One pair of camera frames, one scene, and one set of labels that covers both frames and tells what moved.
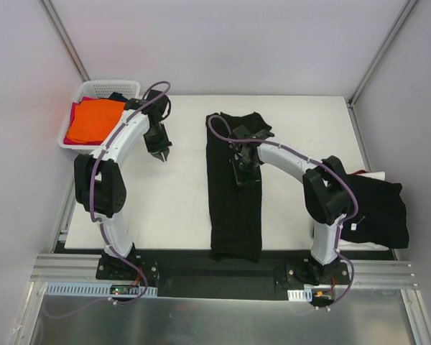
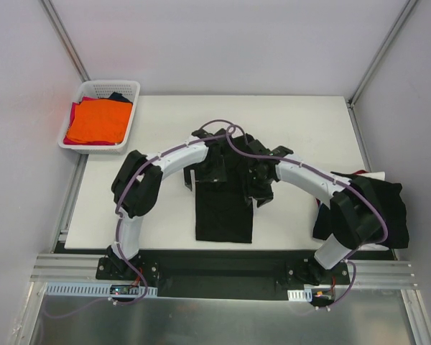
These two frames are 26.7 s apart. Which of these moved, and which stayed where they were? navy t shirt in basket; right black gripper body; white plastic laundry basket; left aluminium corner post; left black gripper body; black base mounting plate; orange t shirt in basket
Moved: left black gripper body; right black gripper body
Stayed: left aluminium corner post; navy t shirt in basket; orange t shirt in basket; white plastic laundry basket; black base mounting plate
